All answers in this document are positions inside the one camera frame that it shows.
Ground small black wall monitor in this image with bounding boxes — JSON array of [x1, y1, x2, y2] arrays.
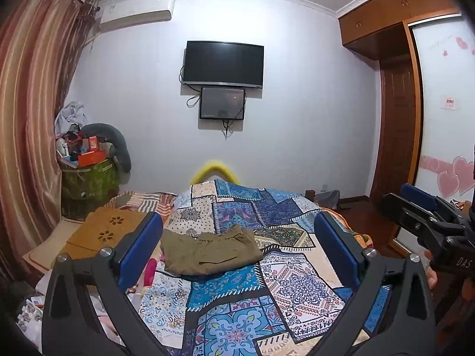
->
[[199, 86, 246, 120]]

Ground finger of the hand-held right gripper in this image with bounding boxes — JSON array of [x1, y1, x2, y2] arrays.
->
[[400, 183, 464, 217], [379, 192, 446, 256]]

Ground person's right hand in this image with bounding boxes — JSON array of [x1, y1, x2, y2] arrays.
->
[[423, 249, 440, 290]]

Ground striped brown curtain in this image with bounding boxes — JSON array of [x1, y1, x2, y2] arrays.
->
[[0, 0, 101, 279]]

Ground patchwork printed blanket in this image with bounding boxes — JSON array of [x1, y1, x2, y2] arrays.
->
[[126, 179, 394, 356]]

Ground olive green pants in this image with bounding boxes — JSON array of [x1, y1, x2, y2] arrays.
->
[[160, 223, 264, 277]]

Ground green fabric storage bin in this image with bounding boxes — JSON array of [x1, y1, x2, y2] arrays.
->
[[60, 158, 121, 219]]

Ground orange blanket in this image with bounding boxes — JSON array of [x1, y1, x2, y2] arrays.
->
[[327, 208, 373, 247]]

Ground yellow fluffy item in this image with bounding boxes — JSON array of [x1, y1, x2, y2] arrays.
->
[[190, 159, 240, 186]]

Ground orange box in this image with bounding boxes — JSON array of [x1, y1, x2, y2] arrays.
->
[[77, 149, 106, 167]]

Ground grey item on floor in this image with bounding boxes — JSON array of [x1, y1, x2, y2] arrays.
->
[[318, 189, 341, 208]]

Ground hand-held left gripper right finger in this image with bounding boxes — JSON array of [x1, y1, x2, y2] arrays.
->
[[304, 211, 436, 356]]

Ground tan wooden lap board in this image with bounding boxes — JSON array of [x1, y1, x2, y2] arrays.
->
[[65, 207, 149, 260]]

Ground striped orange cloth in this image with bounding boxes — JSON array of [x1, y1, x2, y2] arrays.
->
[[104, 192, 179, 216]]

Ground brown wooden wardrobe cabinet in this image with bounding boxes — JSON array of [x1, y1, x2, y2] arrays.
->
[[338, 0, 464, 60]]

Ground black wall television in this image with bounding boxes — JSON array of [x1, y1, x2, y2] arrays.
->
[[183, 40, 265, 90]]

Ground white air conditioner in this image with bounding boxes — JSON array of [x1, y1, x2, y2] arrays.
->
[[98, 0, 175, 34]]

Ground black television cable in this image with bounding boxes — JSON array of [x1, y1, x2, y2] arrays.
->
[[180, 65, 203, 108]]

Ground white crumpled cloth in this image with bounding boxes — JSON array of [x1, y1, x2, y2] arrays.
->
[[55, 101, 88, 131]]

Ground beige mat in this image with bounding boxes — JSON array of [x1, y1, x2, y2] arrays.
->
[[22, 217, 97, 271]]

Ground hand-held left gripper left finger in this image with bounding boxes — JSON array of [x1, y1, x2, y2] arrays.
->
[[41, 211, 175, 356]]

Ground pink garment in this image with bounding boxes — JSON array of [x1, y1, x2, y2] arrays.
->
[[145, 258, 158, 290]]

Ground white heart-print wardrobe door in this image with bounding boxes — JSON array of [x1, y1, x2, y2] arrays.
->
[[408, 13, 475, 201]]

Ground grey neck pillow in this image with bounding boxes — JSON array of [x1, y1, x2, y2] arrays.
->
[[80, 122, 132, 173]]

